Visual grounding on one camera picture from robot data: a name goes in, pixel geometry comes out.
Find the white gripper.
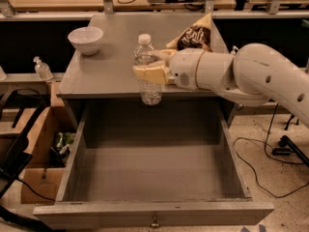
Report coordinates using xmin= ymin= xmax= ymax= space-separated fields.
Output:
xmin=133 ymin=48 xmax=205 ymax=90

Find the clear plastic water bottle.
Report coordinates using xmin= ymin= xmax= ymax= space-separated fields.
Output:
xmin=134 ymin=34 xmax=162 ymax=105

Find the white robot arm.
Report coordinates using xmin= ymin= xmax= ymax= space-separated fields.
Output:
xmin=133 ymin=43 xmax=309 ymax=127

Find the small white pump bottle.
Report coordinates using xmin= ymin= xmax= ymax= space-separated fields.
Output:
xmin=231 ymin=45 xmax=239 ymax=55

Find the open grey top drawer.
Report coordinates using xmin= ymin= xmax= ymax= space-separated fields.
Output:
xmin=32 ymin=100 xmax=275 ymax=230

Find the clear pump bottle left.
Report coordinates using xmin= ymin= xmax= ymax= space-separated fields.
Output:
xmin=33 ymin=56 xmax=53 ymax=81

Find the metal drawer knob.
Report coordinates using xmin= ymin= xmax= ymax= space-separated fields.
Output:
xmin=151 ymin=217 xmax=160 ymax=228

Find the yellow brown chip bag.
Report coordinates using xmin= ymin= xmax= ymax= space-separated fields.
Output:
xmin=166 ymin=14 xmax=211 ymax=52

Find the grey wooden cabinet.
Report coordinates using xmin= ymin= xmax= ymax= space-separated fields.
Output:
xmin=58 ymin=12 xmax=243 ymax=132

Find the white ceramic bowl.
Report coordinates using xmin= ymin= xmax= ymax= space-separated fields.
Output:
xmin=68 ymin=26 xmax=103 ymax=55

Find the green packet in box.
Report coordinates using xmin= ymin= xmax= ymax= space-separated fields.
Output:
xmin=53 ymin=132 xmax=75 ymax=150

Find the brown cardboard box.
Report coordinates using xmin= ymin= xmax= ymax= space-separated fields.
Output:
xmin=21 ymin=82 xmax=75 ymax=204

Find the black stand leg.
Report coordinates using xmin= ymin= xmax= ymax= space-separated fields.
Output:
xmin=271 ymin=135 xmax=309 ymax=167

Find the grey metal rail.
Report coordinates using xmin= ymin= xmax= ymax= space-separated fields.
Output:
xmin=0 ymin=10 xmax=309 ymax=21

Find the black floor cable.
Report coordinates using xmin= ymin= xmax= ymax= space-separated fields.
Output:
xmin=233 ymin=103 xmax=309 ymax=199

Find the black chair frame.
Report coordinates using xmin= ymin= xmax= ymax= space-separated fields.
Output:
xmin=0 ymin=88 xmax=54 ymax=232

